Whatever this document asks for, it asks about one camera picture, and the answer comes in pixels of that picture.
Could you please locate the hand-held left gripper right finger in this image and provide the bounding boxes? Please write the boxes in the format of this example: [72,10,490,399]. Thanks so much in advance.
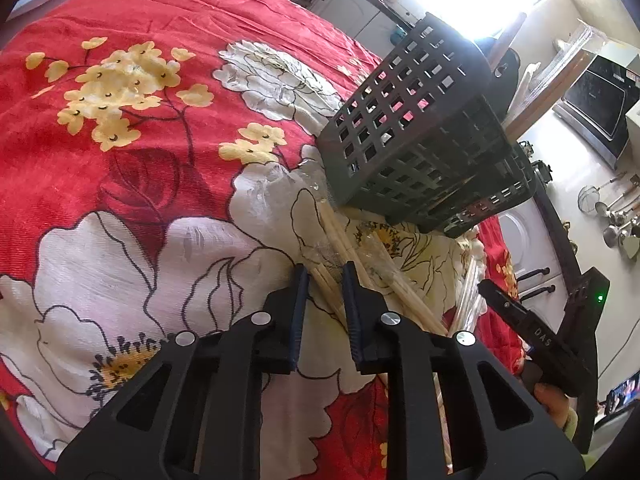
[342,261,586,480]

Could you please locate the black range hood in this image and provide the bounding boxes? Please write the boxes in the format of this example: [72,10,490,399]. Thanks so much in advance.
[552,52,639,171]

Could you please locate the chopstick pair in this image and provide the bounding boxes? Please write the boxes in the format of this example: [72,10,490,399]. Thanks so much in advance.
[295,180,451,343]

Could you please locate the black countertop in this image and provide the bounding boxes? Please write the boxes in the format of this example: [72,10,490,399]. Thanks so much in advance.
[532,187,601,311]

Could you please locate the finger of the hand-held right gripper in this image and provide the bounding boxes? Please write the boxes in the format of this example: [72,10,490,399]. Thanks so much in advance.
[477,280,530,332]

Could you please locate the person's right hand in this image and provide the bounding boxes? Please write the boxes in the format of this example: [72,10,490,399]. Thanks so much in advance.
[532,382,578,428]

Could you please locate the small lit screen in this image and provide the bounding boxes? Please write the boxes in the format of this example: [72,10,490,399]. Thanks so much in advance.
[605,372,640,416]

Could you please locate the red floral blanket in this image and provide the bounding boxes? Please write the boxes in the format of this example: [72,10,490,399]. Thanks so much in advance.
[0,0,531,480]

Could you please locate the row of hanging steel utensils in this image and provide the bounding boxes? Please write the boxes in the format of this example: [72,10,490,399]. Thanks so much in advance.
[577,172,640,261]

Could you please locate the white wall cabinets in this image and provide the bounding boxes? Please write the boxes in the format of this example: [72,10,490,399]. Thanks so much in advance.
[625,102,640,171]

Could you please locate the dark green perforated utensil basket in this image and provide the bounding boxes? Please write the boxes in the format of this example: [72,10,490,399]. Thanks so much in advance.
[317,11,539,240]

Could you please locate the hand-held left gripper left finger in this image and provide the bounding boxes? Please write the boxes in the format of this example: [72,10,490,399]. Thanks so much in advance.
[55,264,310,480]

